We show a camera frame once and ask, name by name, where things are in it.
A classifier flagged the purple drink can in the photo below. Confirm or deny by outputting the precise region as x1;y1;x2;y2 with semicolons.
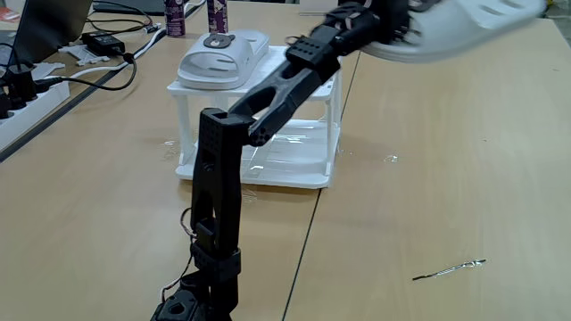
164;0;186;38
206;0;229;35

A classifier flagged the black power plug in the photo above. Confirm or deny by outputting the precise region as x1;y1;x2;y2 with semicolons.
5;63;39;111

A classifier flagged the thin metal wire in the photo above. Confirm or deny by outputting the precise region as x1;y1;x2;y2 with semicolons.
411;259;487;282

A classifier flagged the white stand base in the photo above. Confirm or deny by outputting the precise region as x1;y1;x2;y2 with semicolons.
298;0;339;17

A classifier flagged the white bear slipper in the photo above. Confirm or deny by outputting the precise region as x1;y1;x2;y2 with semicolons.
177;29;271;91
360;0;548;64

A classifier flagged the dark laptop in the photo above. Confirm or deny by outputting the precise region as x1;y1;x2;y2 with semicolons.
8;0;93;67

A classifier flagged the white plastic shelf box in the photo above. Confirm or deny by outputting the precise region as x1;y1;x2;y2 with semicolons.
167;44;343;190

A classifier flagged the black cable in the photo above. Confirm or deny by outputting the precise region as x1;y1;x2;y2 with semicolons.
42;52;137;93

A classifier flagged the white cable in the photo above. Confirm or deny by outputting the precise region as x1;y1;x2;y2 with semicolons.
70;27;168;79

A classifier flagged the black power adapter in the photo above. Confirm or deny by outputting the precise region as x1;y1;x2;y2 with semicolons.
80;30;127;57

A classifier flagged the white power strip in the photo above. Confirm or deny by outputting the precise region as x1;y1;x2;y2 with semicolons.
0;79;71;152

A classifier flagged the white printed part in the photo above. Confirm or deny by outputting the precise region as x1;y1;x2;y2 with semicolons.
57;44;111;68

